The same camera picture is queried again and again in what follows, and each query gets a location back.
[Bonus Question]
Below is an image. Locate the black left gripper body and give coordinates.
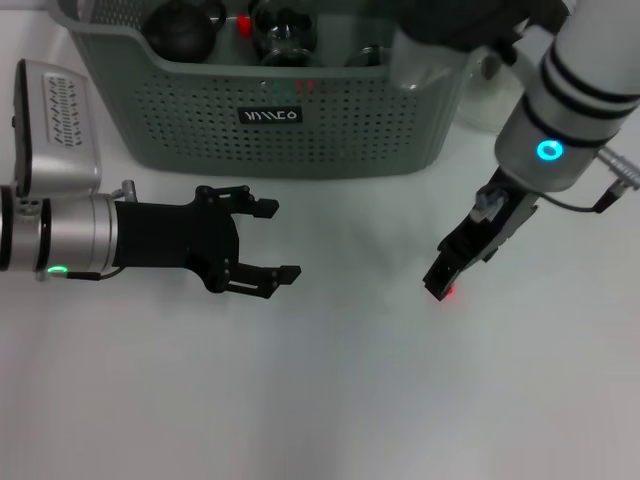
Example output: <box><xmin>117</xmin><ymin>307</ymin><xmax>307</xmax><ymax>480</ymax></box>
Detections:
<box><xmin>113</xmin><ymin>185</ymin><xmax>242</xmax><ymax>295</ymax></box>

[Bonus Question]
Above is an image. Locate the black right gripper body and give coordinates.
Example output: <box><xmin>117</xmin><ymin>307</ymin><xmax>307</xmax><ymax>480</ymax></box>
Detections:
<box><xmin>438</xmin><ymin>167</ymin><xmax>541</xmax><ymax>275</ymax></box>

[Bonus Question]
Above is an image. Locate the glass teacup black holder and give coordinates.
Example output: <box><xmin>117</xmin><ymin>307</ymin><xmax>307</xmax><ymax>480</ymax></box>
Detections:
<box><xmin>259</xmin><ymin>45</ymin><xmax>312</xmax><ymax>69</ymax></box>
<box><xmin>344</xmin><ymin>44</ymin><xmax>392</xmax><ymax>69</ymax></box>
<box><xmin>249</xmin><ymin>0</ymin><xmax>319</xmax><ymax>51</ymax></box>

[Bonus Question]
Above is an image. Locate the grey-green perforated storage basket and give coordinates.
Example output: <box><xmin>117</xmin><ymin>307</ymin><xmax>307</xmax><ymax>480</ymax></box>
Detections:
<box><xmin>47</xmin><ymin>0</ymin><xmax>506</xmax><ymax>179</ymax></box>

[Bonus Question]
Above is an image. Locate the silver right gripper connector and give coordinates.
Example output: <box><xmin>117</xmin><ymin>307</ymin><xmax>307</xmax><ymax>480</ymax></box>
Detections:
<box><xmin>473</xmin><ymin>187</ymin><xmax>509</xmax><ymax>225</ymax></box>

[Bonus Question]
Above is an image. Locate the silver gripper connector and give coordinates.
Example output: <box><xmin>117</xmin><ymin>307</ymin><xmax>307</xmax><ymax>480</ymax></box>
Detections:
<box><xmin>111</xmin><ymin>179</ymin><xmax>138</xmax><ymax>202</ymax></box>
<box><xmin>473</xmin><ymin>187</ymin><xmax>509</xmax><ymax>225</ymax></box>

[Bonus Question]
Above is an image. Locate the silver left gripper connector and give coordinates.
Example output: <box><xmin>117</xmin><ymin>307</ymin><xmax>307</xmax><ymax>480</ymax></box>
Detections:
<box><xmin>111</xmin><ymin>179</ymin><xmax>138</xmax><ymax>202</ymax></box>

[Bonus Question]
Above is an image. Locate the glass carafe black lid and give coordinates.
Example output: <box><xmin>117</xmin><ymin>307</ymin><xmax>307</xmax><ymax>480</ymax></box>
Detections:
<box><xmin>457</xmin><ymin>47</ymin><xmax>529</xmax><ymax>135</ymax></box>

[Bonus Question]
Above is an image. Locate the dark round teapot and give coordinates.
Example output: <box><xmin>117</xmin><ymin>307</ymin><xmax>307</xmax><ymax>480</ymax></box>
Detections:
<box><xmin>142</xmin><ymin>0</ymin><xmax>227</xmax><ymax>64</ymax></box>

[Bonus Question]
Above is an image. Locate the left arm cable plug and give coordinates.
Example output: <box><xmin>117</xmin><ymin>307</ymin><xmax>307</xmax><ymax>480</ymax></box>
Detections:
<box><xmin>34</xmin><ymin>266</ymin><xmax>125</xmax><ymax>282</ymax></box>

